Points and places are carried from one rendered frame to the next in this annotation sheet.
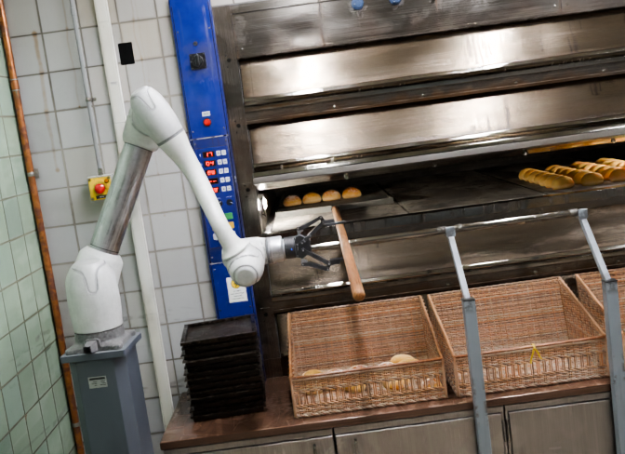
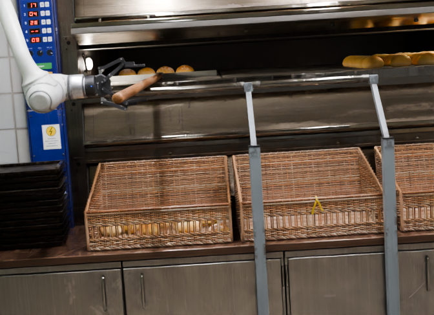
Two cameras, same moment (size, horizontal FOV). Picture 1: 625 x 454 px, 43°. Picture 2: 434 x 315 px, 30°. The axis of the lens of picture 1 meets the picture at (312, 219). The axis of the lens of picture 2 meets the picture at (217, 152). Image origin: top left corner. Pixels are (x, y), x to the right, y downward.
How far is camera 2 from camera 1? 0.53 m
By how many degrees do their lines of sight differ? 1
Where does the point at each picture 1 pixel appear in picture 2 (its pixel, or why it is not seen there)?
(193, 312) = (10, 156)
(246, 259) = (42, 85)
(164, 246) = not seen: outside the picture
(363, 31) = not seen: outside the picture
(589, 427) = (362, 278)
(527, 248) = (330, 119)
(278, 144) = (100, 1)
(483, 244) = (289, 111)
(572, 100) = not seen: outside the picture
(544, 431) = (320, 278)
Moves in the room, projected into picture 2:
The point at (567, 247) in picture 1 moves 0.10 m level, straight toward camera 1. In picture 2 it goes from (369, 119) to (366, 122)
